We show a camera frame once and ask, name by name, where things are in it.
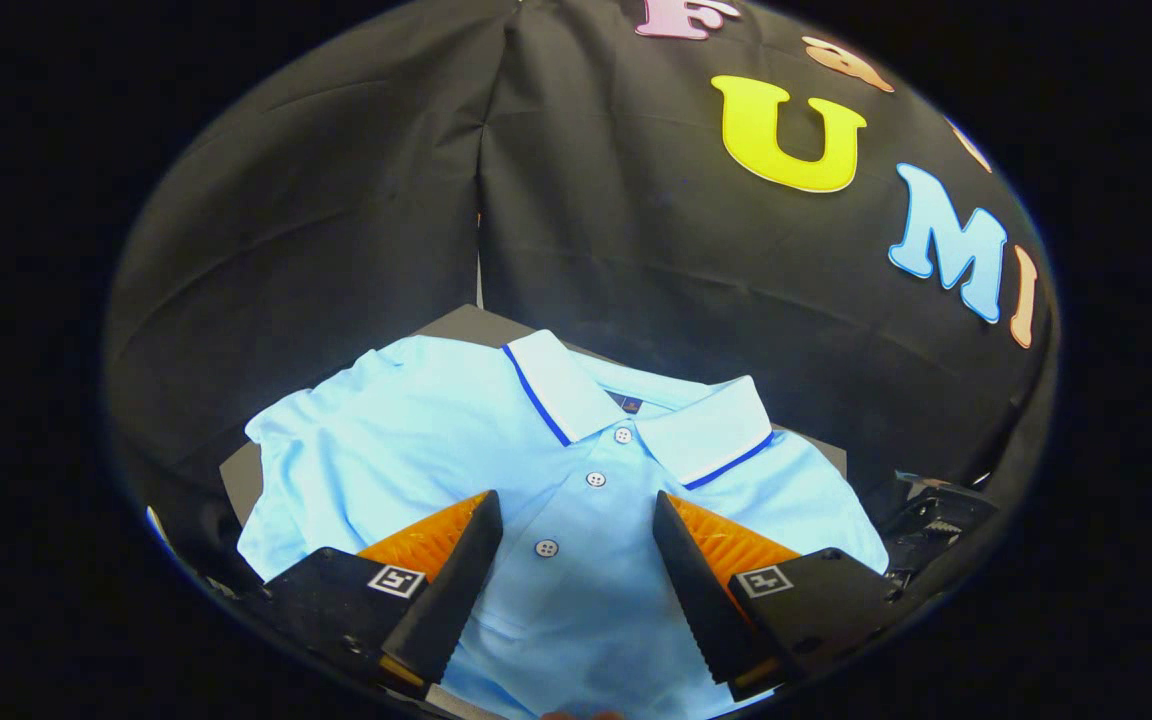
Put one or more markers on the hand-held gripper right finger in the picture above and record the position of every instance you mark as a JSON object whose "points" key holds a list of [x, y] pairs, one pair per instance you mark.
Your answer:
{"points": [[696, 600]]}

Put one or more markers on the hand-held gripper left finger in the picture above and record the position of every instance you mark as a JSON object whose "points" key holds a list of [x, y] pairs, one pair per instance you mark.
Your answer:
{"points": [[446, 600]]}

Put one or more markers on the light blue polo shirt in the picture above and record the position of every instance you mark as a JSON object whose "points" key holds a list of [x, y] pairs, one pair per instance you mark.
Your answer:
{"points": [[416, 450]]}

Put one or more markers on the grey cabinet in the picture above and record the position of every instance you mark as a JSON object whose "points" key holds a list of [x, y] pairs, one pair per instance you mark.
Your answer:
{"points": [[466, 325]]}

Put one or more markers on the black backdrop cloth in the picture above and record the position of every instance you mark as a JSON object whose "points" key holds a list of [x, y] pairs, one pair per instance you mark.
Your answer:
{"points": [[636, 250]]}

